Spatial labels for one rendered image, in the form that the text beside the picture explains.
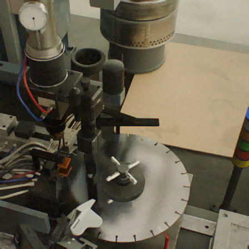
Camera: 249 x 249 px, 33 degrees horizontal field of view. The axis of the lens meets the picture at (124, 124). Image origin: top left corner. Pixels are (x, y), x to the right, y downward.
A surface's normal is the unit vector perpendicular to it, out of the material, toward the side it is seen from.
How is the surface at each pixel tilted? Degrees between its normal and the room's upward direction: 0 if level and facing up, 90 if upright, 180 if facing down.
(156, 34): 90
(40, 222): 90
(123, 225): 0
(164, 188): 0
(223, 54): 0
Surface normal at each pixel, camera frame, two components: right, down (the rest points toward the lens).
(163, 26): 0.57, 0.59
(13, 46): -0.29, 0.67
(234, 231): 0.02, -0.71
